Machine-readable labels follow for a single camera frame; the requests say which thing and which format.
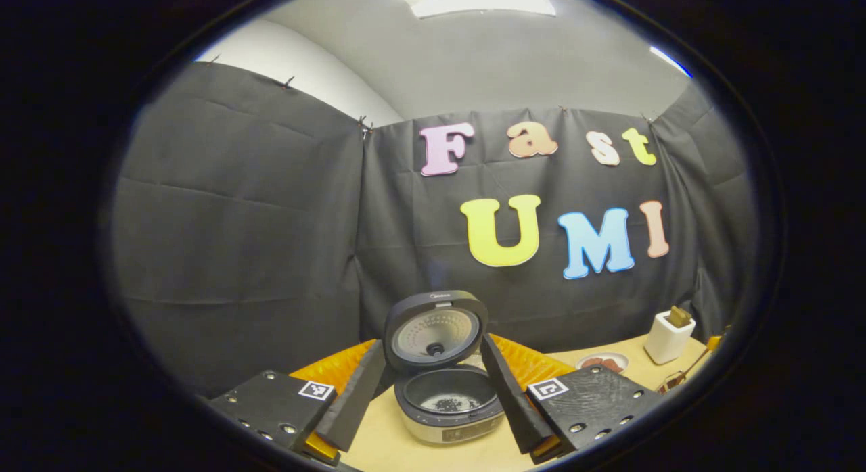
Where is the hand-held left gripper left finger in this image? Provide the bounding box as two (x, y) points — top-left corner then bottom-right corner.
(206, 339), (386, 467)

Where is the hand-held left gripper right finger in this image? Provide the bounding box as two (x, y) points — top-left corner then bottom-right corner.
(479, 332), (667, 465)

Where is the dark grey rice cooker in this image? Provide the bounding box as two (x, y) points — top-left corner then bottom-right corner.
(383, 290), (507, 446)

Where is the white toaster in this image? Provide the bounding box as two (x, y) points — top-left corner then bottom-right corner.
(643, 311), (697, 365)

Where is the white round plate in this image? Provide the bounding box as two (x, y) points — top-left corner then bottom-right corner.
(576, 352), (630, 375)

